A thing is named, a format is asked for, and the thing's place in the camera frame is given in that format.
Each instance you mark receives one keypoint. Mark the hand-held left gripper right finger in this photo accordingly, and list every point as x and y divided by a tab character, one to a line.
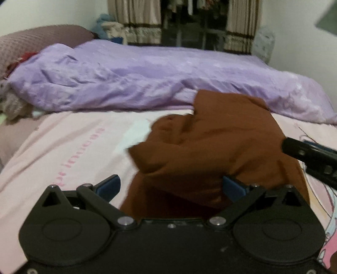
231	187

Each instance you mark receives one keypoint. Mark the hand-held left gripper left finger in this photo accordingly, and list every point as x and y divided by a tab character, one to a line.
110	185

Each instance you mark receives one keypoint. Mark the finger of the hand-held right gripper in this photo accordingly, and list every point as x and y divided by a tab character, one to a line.
313	146

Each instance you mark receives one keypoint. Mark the brown turtleneck sweater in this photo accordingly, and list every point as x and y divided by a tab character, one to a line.
223	142

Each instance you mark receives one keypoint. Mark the pile of clothes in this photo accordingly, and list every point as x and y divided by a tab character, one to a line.
110	29

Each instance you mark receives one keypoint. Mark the pink printed bed sheet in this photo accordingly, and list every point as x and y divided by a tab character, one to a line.
65	158

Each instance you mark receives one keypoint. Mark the mauve blanket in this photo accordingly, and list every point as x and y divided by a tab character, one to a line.
15	139

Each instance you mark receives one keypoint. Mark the clear plastic bag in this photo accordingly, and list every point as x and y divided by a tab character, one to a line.
264	44

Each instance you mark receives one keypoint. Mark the purple duvet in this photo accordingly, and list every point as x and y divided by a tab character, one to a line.
144	76

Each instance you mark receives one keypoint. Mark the grey knit cloth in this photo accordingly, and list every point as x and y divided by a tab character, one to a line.
13	102

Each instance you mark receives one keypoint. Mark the red cloth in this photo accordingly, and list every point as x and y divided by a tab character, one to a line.
23	58

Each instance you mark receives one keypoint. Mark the maroon quilted pillow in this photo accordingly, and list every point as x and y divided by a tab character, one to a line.
39	37

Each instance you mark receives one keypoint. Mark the dark window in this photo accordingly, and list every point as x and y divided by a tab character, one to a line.
194	26

